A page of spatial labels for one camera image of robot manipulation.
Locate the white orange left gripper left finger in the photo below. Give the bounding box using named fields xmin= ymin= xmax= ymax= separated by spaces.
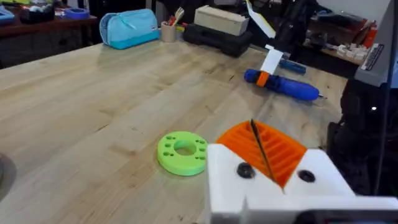
xmin=206 ymin=119 xmax=285 ymax=216

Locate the white orange left gripper right finger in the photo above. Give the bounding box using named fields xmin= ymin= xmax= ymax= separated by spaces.
xmin=251 ymin=119 xmax=356 ymax=197

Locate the blue electric screwdriver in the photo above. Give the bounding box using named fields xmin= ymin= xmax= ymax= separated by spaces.
xmin=243 ymin=68 xmax=325 ymax=102

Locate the green disc with holes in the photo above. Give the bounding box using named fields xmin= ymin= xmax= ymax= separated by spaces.
xmin=156 ymin=131 xmax=209 ymax=177

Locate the small dark blue tool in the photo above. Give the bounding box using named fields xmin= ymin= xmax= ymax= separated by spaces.
xmin=279 ymin=58 xmax=307 ymax=75

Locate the white card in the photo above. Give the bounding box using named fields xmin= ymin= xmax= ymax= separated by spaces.
xmin=259 ymin=44 xmax=285 ymax=76

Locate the black plastic case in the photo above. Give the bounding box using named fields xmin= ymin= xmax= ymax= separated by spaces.
xmin=182 ymin=23 xmax=253 ymax=58

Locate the heap of red and white parts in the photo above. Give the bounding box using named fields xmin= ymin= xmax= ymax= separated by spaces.
xmin=306 ymin=11 xmax=379 ymax=62

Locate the beige cardboard box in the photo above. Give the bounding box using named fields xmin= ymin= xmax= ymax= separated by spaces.
xmin=193 ymin=5 xmax=251 ymax=37

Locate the beige cup with pens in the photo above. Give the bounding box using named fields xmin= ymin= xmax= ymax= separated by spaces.
xmin=160 ymin=6 xmax=185 ymax=44

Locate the white board with yellow edge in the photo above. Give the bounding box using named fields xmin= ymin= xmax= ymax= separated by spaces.
xmin=244 ymin=0 xmax=277 ymax=39

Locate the light blue zip bag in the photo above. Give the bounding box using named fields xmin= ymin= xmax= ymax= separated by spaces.
xmin=99 ymin=8 xmax=160 ymax=50

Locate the blue tape roll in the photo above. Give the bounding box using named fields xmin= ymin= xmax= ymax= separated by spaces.
xmin=63 ymin=7 xmax=91 ymax=21

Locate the dark wooden side table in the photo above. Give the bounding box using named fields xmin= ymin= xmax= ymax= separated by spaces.
xmin=0 ymin=6 xmax=99 ymax=69

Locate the black box with clutter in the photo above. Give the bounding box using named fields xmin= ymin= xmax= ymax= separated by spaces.
xmin=19 ymin=3 xmax=56 ymax=25

